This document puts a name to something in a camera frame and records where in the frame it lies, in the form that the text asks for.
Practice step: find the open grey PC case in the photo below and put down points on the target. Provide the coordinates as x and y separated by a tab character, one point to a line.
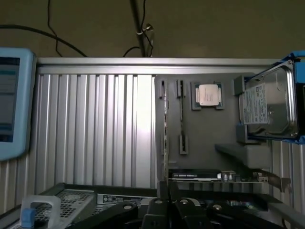
76	200

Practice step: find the silver hard disk with label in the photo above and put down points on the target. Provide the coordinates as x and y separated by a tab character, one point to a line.
278	102

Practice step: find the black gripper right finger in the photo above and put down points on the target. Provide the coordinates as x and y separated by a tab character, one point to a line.
186	214

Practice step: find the silver CPU chip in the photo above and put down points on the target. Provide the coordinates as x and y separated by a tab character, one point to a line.
209	95

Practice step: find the blue hard disk carrier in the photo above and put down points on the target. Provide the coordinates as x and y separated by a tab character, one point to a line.
300	71

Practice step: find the graphics card with silver bracket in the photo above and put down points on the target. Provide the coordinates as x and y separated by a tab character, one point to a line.
190	175

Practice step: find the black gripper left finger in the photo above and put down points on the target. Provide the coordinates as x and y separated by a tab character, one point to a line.
155	214

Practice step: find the grey pole with tie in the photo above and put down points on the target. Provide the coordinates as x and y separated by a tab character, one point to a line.
137	19

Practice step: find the grey parts rack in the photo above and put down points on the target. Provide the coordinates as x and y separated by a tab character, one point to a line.
209	128

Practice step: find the blue grey teach pendant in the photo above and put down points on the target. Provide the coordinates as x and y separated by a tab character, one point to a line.
23	95

